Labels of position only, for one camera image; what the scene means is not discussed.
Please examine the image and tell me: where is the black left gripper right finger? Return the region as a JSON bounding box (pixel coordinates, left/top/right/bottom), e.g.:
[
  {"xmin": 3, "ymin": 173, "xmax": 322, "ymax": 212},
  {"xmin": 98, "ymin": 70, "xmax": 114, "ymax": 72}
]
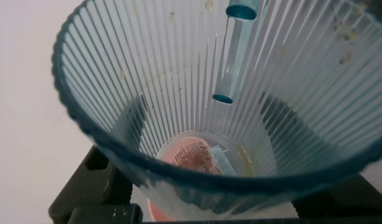
[{"xmin": 291, "ymin": 174, "xmax": 382, "ymax": 219}]

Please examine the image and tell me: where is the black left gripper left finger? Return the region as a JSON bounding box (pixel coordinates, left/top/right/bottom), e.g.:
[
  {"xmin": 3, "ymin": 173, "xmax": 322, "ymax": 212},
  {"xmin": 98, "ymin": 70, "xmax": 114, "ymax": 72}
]
[{"xmin": 48, "ymin": 145, "xmax": 134, "ymax": 224}]

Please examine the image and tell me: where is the translucent teal ribbed cup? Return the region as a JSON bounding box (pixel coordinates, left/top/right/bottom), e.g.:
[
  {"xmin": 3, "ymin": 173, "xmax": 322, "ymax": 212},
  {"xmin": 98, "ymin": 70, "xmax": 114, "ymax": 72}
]
[{"xmin": 50, "ymin": 0, "xmax": 382, "ymax": 222}]

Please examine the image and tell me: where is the pink plastic bowl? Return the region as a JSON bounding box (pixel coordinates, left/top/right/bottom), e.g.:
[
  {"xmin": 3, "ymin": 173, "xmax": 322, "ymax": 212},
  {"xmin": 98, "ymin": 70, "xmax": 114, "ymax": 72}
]
[{"xmin": 147, "ymin": 136, "xmax": 229, "ymax": 222}]

